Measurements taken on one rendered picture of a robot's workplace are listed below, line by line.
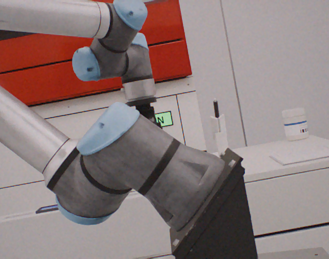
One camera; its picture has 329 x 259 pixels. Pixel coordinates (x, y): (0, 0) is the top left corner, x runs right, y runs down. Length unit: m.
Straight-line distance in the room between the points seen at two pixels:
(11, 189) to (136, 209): 0.77
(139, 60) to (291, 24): 2.23
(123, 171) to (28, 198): 1.09
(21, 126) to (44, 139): 0.05
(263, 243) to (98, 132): 0.58
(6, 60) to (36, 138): 0.91
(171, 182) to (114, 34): 0.39
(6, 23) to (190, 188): 0.46
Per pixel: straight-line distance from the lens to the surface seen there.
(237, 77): 3.59
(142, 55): 1.50
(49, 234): 1.52
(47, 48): 2.08
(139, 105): 1.51
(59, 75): 2.07
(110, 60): 1.41
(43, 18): 1.27
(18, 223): 1.53
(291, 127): 2.03
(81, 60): 1.43
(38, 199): 2.16
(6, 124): 1.22
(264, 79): 3.61
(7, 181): 2.17
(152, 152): 1.09
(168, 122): 2.09
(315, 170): 1.52
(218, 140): 1.75
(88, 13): 1.31
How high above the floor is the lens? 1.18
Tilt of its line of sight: 3 degrees down
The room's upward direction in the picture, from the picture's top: 11 degrees counter-clockwise
